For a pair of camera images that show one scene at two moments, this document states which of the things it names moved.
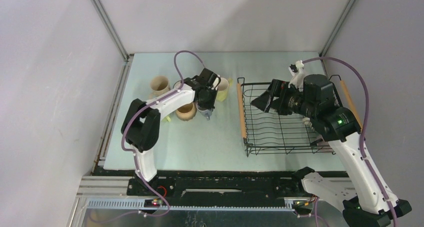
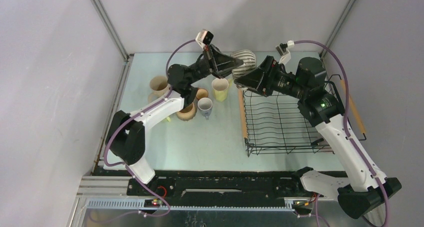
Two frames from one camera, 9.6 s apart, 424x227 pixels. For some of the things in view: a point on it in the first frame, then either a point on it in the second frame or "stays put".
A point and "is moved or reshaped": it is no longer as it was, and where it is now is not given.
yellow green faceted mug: x=222 y=89 stays put
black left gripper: x=211 y=104 → x=218 y=65
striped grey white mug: x=306 y=121 is moved or reshaped
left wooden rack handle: x=241 y=107 stays put
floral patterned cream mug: x=159 y=85 stays put
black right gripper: x=276 y=88 → x=251 y=80
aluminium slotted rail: x=142 y=205 stays put
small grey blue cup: x=207 y=113 stays put
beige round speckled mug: x=187 y=112 stays put
